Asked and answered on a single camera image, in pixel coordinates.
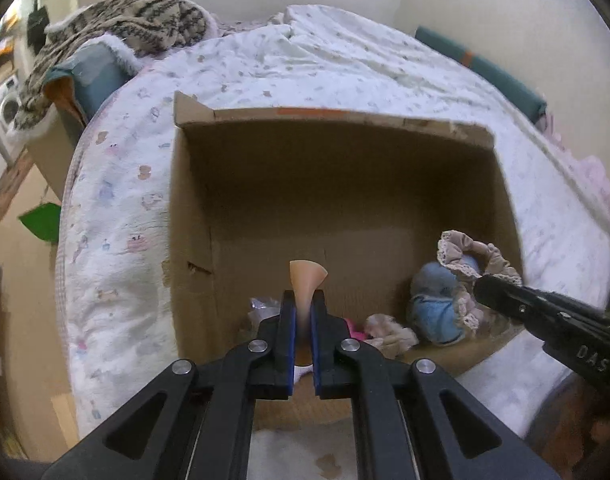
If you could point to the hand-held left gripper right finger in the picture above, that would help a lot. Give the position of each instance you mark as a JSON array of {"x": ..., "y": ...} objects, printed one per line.
[{"x": 316, "y": 345}]

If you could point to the green dustpan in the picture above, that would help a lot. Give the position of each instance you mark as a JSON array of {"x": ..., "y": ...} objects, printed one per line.
[{"x": 42, "y": 222}]

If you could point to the beige lace scrunchie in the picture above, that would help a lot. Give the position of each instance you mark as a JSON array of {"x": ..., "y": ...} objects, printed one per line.
[{"x": 500, "y": 260}]

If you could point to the light blue plush toy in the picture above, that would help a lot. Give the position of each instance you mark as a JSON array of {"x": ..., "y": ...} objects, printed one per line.
[{"x": 435, "y": 305}]

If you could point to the white washing machine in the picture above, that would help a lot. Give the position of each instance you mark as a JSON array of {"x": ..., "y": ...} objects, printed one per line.
[{"x": 5, "y": 110}]

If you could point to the striped knit blanket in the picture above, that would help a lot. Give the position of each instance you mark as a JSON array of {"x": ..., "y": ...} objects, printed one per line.
[{"x": 130, "y": 17}]

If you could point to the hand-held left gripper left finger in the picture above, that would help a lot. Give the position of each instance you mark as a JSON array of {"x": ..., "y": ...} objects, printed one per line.
[{"x": 291, "y": 340}]

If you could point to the brown door mat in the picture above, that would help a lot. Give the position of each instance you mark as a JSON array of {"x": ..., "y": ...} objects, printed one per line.
[{"x": 10, "y": 180}]

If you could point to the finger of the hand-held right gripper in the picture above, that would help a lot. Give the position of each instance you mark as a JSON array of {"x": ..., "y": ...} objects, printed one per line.
[{"x": 515, "y": 300}]

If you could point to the white printed bed quilt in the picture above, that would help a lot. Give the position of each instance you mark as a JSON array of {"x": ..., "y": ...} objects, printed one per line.
[{"x": 335, "y": 55}]

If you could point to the pink heart-shaped toy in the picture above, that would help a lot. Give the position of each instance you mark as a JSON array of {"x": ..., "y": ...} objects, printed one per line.
[{"x": 356, "y": 331}]

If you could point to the clear plastic bag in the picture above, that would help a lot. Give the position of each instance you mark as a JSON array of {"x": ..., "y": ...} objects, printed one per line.
[{"x": 264, "y": 310}]

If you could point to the beige wooden board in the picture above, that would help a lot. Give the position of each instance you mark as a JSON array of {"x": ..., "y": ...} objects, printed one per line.
[{"x": 52, "y": 160}]

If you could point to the brown cardboard box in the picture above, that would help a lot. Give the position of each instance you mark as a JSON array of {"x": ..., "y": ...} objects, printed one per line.
[{"x": 335, "y": 185}]

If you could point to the black hanging garment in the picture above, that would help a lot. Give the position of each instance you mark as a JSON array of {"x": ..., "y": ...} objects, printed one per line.
[{"x": 37, "y": 27}]

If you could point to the tan rubber funnel tube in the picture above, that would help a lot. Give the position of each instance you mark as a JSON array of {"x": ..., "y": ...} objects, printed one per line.
[{"x": 307, "y": 280}]

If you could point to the cream ruffled scrunchie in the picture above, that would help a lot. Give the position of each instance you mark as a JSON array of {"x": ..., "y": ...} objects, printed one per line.
[{"x": 392, "y": 337}]

